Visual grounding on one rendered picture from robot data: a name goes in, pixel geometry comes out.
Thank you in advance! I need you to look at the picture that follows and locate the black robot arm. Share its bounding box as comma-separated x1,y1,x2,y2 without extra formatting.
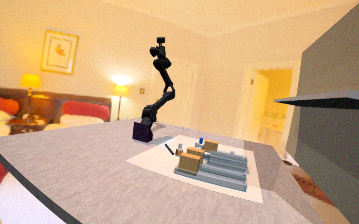
141,46,175,128

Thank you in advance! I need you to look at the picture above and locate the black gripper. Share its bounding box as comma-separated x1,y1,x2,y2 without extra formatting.
156,36,165,52

